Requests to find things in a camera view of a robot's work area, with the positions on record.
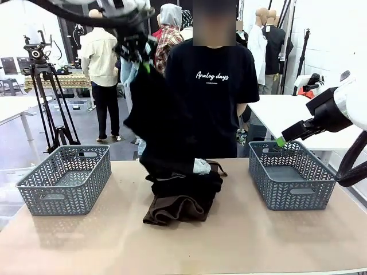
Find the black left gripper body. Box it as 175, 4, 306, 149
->
114, 20, 158, 63

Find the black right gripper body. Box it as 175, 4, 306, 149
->
306, 87, 354, 133

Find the black garment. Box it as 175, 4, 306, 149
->
145, 170, 224, 214
123, 64, 200, 180

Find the grey garment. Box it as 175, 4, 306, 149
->
192, 158, 212, 175

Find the dark brown garment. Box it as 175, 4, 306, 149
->
142, 159, 229, 227

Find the mannequin in light blue fleece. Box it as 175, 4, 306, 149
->
119, 56, 147, 157

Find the mannequin in plaid hoodie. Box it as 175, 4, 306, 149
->
151, 3, 185, 77

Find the mannequin in beige shirt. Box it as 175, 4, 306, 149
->
80, 9, 121, 143

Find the black light stand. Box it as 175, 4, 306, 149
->
292, 27, 312, 95

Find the grey plastic basket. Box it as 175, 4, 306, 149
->
248, 140, 337, 211
15, 144, 112, 217

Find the table with patterned cloth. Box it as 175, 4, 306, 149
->
24, 73, 92, 93

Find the person in black t-shirt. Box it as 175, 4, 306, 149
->
165, 0, 260, 159

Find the mannequin in white shirt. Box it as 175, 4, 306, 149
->
247, 7, 269, 87

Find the mannequin in black shirt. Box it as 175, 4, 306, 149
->
262, 9, 295, 95

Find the black chair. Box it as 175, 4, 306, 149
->
1, 57, 19, 76
16, 56, 31, 70

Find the grey stool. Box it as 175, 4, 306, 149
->
0, 78, 24, 97

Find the clear plastic storage box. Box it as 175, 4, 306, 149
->
0, 167, 32, 230

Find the black left arm cable sleeve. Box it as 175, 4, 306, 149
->
47, 0, 157, 29

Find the black camera tripod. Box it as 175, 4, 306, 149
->
23, 30, 81, 155

